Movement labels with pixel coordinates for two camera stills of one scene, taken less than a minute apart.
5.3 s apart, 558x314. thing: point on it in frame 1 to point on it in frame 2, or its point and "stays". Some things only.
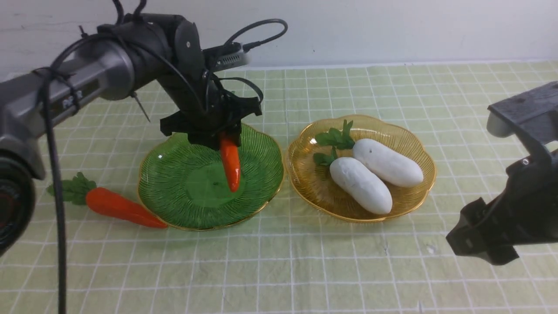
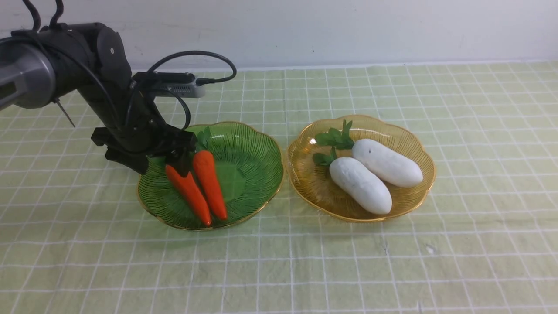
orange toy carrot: [231, 153] to [206, 172]
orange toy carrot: [78, 190] to [191, 192]
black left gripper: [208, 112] to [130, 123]
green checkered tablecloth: [287, 260] stays
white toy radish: [353, 181] stays
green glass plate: [184, 185] stays
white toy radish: [388, 162] stays
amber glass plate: [309, 182] stays
